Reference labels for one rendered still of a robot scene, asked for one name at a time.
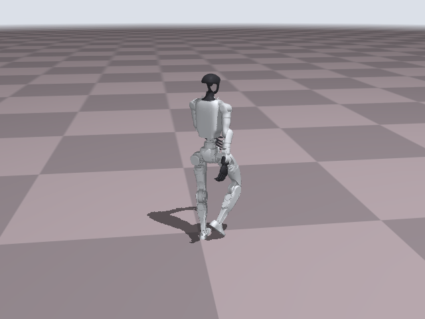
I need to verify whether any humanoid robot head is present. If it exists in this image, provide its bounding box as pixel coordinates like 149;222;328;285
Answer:
201;74;220;101

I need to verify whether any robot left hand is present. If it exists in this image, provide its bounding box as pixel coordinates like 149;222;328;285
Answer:
205;136;223;150

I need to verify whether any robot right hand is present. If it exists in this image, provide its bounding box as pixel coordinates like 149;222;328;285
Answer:
215;156;229;181

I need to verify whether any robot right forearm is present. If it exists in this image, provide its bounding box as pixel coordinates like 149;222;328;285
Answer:
221;130;233;163

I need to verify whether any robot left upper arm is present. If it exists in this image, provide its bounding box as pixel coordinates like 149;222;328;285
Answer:
189;98;198;128

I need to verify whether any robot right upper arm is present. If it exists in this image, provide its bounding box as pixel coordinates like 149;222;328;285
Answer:
219;102;232;138

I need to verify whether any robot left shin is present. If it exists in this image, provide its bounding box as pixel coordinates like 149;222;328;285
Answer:
196;191;207;233

